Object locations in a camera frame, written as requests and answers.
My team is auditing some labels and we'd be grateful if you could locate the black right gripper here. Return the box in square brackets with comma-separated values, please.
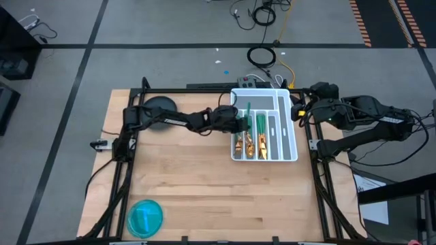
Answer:
[292, 81, 345, 125]

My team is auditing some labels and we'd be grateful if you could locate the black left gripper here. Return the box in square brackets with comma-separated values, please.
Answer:
[206, 105, 253, 134]

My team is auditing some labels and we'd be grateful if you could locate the gold knife green handle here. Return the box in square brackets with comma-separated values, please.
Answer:
[255, 114, 268, 160]
[255, 114, 268, 159]
[256, 114, 267, 159]
[256, 114, 268, 160]

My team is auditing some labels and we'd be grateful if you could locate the white plastic cutlery tray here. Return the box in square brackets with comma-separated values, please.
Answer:
[230, 86, 299, 161]

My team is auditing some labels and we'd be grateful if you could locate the black round plate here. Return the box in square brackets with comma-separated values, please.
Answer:
[140, 95, 178, 131]

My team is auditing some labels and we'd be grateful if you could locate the black metal stand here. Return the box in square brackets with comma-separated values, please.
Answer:
[357, 171, 436, 245]

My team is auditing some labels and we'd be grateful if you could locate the white paper sheet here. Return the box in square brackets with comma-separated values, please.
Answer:
[354, 174, 390, 226]

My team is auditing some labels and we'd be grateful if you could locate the teal translucent round plate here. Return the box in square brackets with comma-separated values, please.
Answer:
[126, 199, 165, 239]

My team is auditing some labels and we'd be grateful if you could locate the black box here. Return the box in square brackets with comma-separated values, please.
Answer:
[0, 81, 21, 137]

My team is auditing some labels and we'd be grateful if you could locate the black desk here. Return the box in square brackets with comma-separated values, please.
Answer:
[0, 6, 44, 81]

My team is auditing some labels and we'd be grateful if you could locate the yellow floor cable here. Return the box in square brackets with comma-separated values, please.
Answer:
[274, 0, 297, 89]

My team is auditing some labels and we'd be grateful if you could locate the grey power switch box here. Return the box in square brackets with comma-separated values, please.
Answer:
[238, 76, 257, 88]

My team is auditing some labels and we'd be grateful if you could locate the coiled black floor cable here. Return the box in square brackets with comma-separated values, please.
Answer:
[251, 5, 277, 27]
[247, 46, 277, 68]

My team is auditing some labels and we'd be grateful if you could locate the thin black cable bundle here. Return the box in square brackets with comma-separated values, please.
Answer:
[400, 108, 436, 164]

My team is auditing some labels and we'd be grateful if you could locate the black cable with plug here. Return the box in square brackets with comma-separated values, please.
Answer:
[32, 22, 59, 44]

